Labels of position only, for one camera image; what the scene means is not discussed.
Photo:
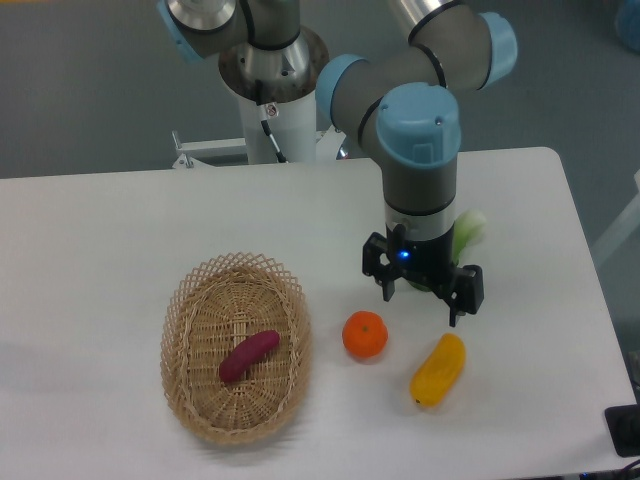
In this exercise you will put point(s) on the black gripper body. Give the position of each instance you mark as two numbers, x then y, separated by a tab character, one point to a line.
397	238

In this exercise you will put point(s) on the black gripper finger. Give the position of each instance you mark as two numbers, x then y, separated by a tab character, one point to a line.
384	274
462	291

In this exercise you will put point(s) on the purple sweet potato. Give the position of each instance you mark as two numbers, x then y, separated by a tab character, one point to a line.
246	353

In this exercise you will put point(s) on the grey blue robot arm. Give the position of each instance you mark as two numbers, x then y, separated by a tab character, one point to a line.
401	112

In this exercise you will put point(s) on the woven wicker basket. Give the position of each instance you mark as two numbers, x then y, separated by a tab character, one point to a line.
216	306

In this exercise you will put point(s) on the green bok choy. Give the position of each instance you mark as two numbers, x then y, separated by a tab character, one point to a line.
470	230

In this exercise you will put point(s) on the orange mandarin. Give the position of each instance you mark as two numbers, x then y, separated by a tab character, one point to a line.
364	334

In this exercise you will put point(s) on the yellow mango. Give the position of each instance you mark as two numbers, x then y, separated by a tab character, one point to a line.
433	380

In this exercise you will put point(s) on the black box at table edge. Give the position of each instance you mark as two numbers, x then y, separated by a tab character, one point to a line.
623	425

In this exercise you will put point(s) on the blue object top right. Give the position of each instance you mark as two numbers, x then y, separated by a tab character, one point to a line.
627	24

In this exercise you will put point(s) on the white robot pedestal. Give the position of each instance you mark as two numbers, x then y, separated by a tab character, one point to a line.
275	94

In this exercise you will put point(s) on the white frame at right edge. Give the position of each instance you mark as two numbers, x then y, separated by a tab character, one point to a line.
625	224

